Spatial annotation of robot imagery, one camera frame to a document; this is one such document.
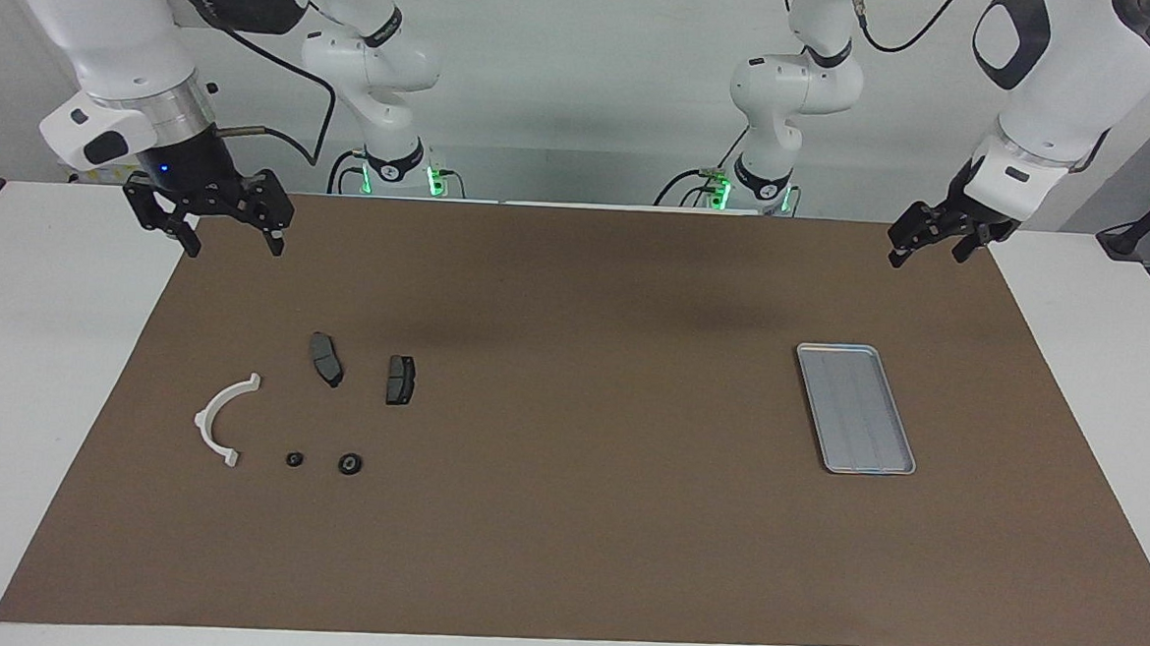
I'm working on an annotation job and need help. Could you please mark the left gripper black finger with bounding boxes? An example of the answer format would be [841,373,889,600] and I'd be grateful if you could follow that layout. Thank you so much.
[952,220,1019,265]
[886,204,949,271]

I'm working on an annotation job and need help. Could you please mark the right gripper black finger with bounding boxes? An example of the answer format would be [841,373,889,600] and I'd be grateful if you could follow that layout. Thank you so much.
[239,168,297,257]
[121,181,204,259]

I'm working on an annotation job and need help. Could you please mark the silver metal tray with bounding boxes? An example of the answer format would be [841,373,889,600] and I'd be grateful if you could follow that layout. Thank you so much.
[789,340,923,479]

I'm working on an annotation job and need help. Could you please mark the curved dark brake pad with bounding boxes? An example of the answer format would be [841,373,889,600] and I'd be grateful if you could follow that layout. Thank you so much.
[308,332,347,389]

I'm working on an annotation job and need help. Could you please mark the rectangular dark brake pad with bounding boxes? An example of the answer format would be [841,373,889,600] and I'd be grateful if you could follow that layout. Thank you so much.
[384,354,419,408]

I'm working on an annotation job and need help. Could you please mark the brown table mat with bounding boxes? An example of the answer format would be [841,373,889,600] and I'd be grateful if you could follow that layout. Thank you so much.
[0,175,1150,646]

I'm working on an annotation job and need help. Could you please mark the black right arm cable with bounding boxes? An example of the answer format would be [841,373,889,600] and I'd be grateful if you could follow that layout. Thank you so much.
[150,0,344,168]

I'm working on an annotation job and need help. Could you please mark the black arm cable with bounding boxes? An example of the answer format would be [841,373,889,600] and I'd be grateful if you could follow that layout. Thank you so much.
[839,0,1150,177]
[150,0,344,168]

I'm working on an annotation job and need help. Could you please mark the black right base cable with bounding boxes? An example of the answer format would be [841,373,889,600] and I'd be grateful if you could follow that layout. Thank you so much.
[327,148,364,196]

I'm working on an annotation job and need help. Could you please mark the black base cable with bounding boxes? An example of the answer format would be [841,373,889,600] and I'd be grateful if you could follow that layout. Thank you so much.
[327,148,364,196]
[653,121,749,211]

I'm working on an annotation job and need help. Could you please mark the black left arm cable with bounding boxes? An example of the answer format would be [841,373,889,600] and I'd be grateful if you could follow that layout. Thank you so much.
[839,0,1150,177]

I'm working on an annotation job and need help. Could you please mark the white curved plastic bracket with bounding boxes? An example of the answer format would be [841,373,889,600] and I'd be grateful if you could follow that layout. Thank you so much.
[192,369,263,471]

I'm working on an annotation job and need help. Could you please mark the black left base cable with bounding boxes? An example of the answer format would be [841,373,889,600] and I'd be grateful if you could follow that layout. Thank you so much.
[653,121,749,211]

